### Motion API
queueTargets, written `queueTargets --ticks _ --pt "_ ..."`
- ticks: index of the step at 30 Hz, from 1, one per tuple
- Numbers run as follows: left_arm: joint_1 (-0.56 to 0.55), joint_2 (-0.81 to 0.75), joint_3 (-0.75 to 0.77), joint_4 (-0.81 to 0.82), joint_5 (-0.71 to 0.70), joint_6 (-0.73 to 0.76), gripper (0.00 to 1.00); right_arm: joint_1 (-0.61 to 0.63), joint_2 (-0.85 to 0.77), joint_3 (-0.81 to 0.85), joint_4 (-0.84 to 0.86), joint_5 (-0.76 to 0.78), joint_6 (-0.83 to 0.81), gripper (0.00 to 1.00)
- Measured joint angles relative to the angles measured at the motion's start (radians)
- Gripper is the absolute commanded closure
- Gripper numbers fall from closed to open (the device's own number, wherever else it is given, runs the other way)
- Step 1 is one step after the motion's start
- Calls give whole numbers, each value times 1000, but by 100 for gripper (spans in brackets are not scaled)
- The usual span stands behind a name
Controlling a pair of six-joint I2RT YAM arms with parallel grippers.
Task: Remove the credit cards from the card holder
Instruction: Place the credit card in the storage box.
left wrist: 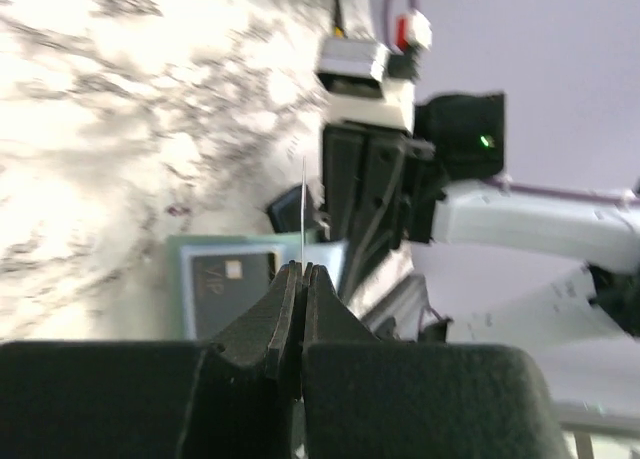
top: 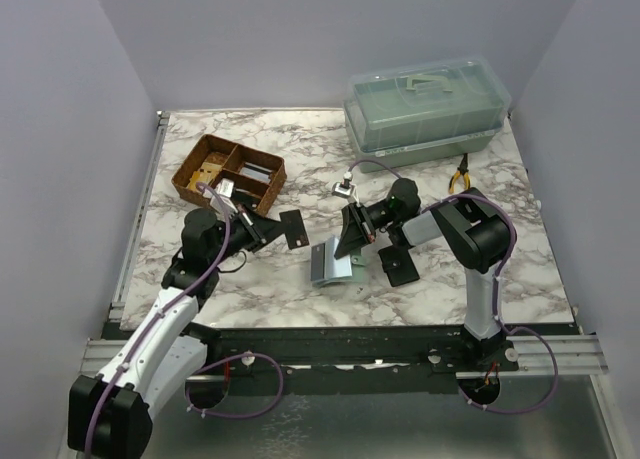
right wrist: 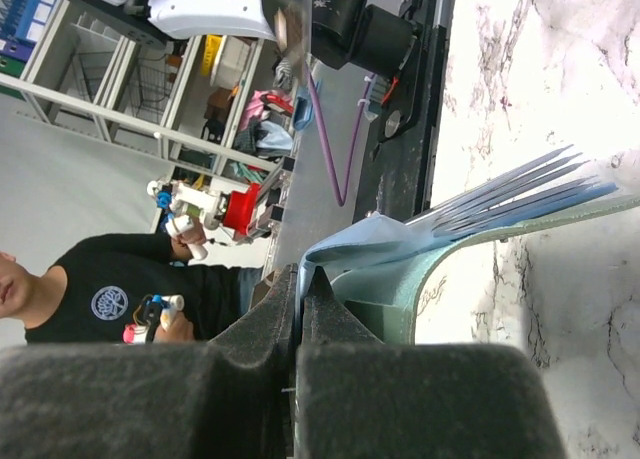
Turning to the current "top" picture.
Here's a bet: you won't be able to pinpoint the yellow handled pliers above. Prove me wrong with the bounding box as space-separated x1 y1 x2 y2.
448 153 471 195

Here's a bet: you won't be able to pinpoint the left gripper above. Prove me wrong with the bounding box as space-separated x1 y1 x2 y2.
209 202 291 267

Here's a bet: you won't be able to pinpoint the black card holder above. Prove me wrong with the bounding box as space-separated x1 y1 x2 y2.
378 245 420 287

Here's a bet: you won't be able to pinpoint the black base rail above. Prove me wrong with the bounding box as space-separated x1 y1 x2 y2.
164 323 584 398

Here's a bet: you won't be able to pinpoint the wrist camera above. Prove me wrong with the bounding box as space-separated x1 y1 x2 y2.
210 178 238 214
331 177 360 205

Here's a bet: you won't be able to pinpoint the aluminium frame rail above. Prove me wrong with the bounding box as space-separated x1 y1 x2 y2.
107 111 171 323

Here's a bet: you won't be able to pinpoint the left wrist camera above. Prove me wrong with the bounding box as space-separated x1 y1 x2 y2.
210 178 238 214

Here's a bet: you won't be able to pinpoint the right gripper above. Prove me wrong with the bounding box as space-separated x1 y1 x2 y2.
335 200 400 261

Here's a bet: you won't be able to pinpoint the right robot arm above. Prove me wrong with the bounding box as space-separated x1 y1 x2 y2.
332 178 517 371

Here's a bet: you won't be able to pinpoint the woven brown basket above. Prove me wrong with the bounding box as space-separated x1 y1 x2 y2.
171 134 287 216

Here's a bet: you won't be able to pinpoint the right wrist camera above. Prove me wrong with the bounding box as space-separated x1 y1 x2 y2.
331 177 360 205

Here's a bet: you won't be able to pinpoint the translucent green storage box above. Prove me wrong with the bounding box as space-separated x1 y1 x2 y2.
343 56 511 173

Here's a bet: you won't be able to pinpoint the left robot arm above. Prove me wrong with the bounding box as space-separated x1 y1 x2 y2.
67 208 283 458

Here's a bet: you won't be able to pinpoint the green card holder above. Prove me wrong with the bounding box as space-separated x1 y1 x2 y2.
310 236 368 287

